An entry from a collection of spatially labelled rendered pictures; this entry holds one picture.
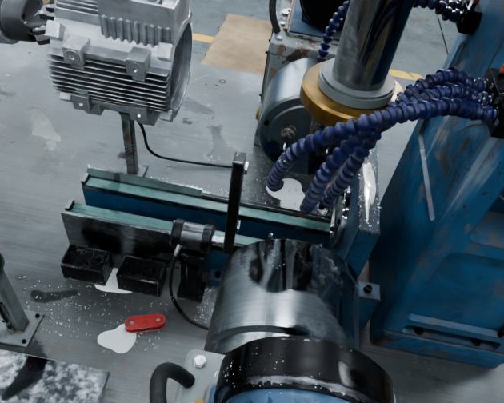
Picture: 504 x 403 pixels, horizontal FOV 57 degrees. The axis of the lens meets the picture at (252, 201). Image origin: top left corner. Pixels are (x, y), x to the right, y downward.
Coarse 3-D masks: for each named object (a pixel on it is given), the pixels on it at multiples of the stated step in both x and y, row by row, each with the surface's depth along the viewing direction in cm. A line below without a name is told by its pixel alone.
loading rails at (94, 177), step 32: (96, 192) 115; (128, 192) 114; (160, 192) 115; (192, 192) 115; (64, 224) 108; (96, 224) 106; (128, 224) 105; (160, 224) 108; (224, 224) 116; (256, 224) 114; (288, 224) 112; (320, 224) 114; (160, 256) 111; (224, 256) 109
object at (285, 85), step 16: (288, 64) 120; (304, 64) 117; (272, 80) 122; (288, 80) 114; (272, 96) 114; (288, 96) 109; (272, 112) 112; (288, 112) 111; (304, 112) 110; (272, 128) 115; (288, 128) 112; (304, 128) 113; (272, 144) 118; (288, 144) 117; (336, 144) 115; (272, 160) 123; (304, 160) 120; (320, 160) 119
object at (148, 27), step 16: (112, 0) 70; (128, 0) 70; (144, 0) 74; (160, 0) 75; (176, 0) 71; (112, 16) 72; (128, 16) 71; (144, 16) 71; (160, 16) 71; (176, 16) 72; (112, 32) 74; (128, 32) 73; (144, 32) 73; (160, 32) 72; (176, 32) 74
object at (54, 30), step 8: (48, 24) 73; (56, 24) 73; (48, 32) 73; (56, 32) 73; (56, 40) 75; (160, 48) 73; (168, 48) 73; (160, 56) 73; (168, 56) 73; (64, 96) 82; (160, 112) 82; (168, 112) 82; (168, 120) 82
